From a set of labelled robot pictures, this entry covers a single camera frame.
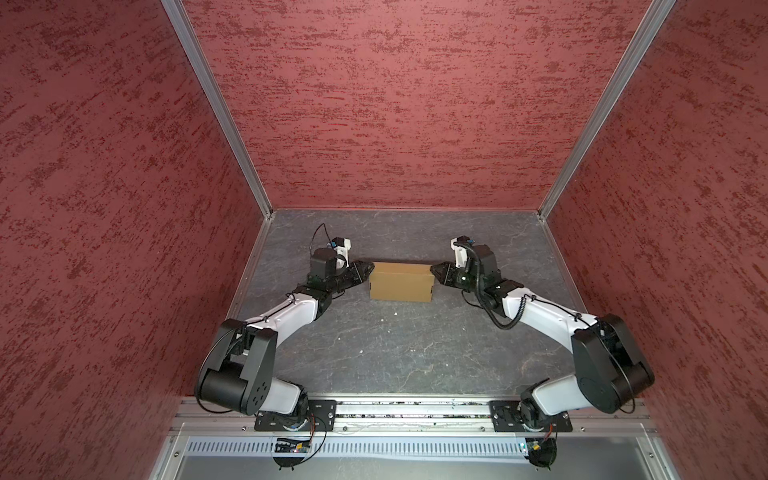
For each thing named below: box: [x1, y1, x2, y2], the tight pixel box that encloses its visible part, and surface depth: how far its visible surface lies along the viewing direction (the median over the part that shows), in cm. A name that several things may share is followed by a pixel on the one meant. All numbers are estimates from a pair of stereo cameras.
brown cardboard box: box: [369, 262, 435, 303], surface depth 91 cm
